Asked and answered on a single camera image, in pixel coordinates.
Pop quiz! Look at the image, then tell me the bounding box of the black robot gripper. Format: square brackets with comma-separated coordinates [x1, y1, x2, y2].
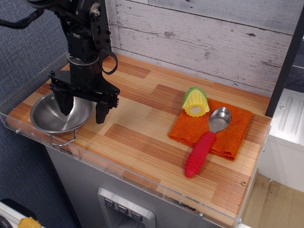
[48, 55, 120, 124]

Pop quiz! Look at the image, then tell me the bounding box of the stainless steel colander bowl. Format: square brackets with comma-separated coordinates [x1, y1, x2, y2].
[30, 93, 94, 146]

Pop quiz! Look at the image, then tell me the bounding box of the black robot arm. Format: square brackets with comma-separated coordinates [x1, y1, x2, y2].
[26, 0, 120, 124]

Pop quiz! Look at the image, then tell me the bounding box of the grey cabinet front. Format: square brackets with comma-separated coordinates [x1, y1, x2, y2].
[47, 147, 218, 228]

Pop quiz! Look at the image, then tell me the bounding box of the orange folded cloth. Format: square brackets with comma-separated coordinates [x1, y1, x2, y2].
[168, 99, 253, 161]

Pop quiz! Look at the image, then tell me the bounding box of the yellow toy corn cob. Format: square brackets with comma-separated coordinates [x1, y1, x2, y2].
[182, 87, 210, 117]

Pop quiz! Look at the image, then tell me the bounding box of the silver dispenser panel with buttons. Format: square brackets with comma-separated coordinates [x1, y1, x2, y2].
[97, 187, 156, 228]

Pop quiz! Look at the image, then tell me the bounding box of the clear acrylic table guard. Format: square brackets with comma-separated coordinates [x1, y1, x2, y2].
[0, 55, 271, 228]

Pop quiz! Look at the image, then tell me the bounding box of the yellow object at bottom left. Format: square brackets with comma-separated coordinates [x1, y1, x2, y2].
[18, 217, 42, 228]

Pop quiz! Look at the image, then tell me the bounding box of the white plastic appliance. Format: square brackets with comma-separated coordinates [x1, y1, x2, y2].
[257, 89, 304, 192]

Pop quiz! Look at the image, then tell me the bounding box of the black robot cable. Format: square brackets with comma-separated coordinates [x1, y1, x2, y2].
[0, 9, 119, 75]

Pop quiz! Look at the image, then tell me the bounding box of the red handled metal spoon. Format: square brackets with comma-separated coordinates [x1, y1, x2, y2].
[185, 107, 231, 178]

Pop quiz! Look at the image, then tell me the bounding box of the black vertical post right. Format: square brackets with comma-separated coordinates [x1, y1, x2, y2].
[265, 7, 304, 117]

